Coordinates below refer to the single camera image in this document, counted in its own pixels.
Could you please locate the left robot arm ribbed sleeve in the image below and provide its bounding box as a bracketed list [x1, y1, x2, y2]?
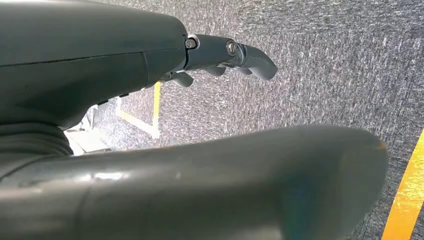
[0, 123, 74, 181]

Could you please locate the yellow floor tape stripe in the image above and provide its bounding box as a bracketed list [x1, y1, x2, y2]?
[381, 129, 424, 240]

